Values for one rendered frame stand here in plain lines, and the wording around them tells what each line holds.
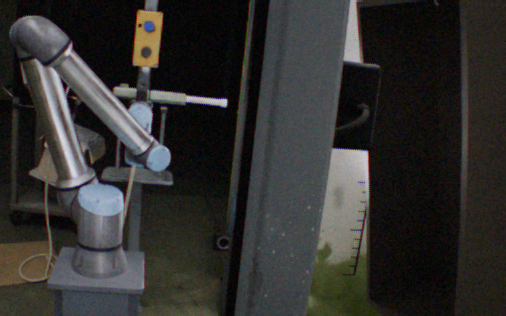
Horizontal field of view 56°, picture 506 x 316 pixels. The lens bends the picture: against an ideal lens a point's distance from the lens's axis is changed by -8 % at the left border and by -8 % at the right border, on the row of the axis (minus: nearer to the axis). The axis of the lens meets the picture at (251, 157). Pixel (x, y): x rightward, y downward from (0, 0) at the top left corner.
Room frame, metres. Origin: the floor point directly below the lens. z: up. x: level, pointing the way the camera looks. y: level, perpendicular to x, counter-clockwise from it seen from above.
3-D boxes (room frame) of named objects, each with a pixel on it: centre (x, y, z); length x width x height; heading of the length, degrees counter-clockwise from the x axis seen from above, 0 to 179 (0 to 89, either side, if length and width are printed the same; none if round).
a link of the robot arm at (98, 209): (1.57, 0.48, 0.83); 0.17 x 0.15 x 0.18; 39
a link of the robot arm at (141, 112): (1.83, 0.42, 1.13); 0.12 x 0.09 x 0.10; 12
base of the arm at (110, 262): (1.56, 0.47, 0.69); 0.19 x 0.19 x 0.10
